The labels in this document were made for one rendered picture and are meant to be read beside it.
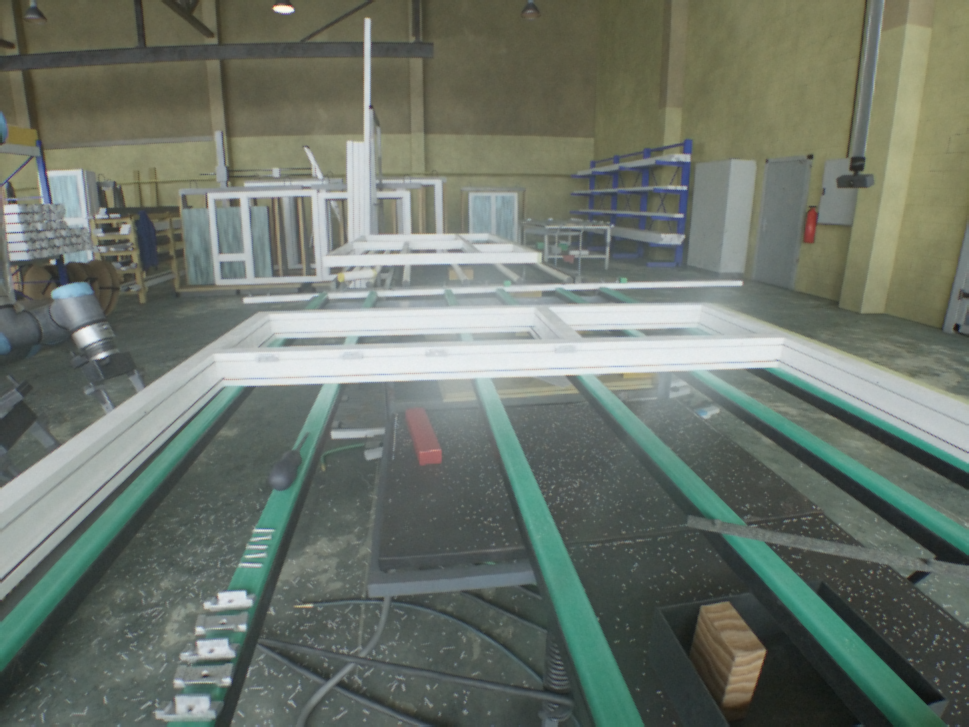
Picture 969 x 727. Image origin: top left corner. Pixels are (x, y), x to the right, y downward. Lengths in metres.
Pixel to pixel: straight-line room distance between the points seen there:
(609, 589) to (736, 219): 9.46
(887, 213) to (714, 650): 7.35
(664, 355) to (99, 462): 1.13
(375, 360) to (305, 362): 0.16
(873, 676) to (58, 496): 0.91
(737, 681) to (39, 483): 0.91
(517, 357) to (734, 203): 9.13
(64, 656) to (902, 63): 8.53
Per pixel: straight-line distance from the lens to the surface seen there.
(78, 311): 1.54
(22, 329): 1.60
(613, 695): 0.49
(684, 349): 1.29
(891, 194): 7.90
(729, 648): 0.76
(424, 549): 1.06
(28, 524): 0.78
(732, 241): 10.18
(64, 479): 0.83
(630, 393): 1.85
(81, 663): 1.98
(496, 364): 1.16
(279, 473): 0.74
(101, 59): 14.73
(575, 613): 0.54
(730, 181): 10.08
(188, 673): 0.54
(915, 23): 8.19
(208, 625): 0.57
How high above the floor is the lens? 1.24
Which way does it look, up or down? 18 degrees down
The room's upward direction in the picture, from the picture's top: straight up
